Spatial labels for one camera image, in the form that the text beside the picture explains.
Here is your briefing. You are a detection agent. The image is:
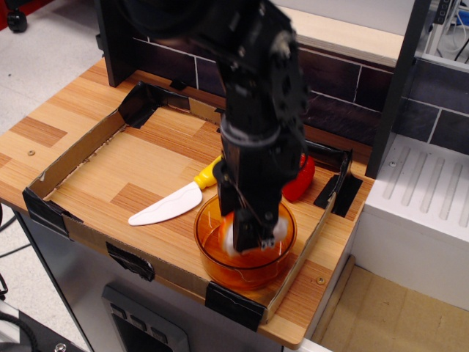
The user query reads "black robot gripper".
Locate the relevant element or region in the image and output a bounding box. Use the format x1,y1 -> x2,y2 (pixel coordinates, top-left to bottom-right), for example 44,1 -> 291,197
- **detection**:
213,124 -> 309,253

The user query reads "white orange toy sushi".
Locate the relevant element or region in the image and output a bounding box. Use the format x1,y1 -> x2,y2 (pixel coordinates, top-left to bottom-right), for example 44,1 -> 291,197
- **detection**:
218,212 -> 291,257

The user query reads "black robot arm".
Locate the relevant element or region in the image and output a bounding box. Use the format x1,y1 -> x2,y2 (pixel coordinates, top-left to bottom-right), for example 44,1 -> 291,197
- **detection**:
119,1 -> 308,253

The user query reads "orange transparent plastic pot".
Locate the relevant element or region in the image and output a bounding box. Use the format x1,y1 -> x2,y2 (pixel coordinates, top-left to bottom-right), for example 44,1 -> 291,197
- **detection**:
194,196 -> 297,290

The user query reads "cardboard fence with black tape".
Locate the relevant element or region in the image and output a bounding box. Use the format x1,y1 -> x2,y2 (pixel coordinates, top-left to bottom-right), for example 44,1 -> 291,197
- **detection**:
23,82 -> 362,330

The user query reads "yellow white toy knife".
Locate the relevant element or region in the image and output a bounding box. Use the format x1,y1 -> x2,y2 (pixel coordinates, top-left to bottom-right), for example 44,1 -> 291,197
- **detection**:
128,156 -> 221,227

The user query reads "red toy strawberry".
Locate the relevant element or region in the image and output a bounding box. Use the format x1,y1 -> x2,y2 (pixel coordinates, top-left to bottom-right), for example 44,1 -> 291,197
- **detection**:
282,154 -> 315,202

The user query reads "grey oven control panel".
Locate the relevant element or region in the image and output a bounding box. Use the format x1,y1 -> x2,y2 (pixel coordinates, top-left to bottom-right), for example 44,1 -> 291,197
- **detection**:
102,285 -> 191,351

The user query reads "white ribbed sink drainboard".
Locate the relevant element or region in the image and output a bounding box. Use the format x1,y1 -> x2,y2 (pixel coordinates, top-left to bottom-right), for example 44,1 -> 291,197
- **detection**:
352,135 -> 468,309

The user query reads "light wood shelf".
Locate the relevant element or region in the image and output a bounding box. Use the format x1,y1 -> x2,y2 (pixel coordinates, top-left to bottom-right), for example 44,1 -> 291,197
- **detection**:
280,7 -> 403,67

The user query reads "black caster wheel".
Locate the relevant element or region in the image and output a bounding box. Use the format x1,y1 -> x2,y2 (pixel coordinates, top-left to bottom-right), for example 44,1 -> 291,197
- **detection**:
7,9 -> 28,33

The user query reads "dark grey right post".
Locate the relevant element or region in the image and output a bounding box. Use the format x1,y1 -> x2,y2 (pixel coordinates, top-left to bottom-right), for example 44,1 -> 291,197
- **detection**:
366,1 -> 431,179

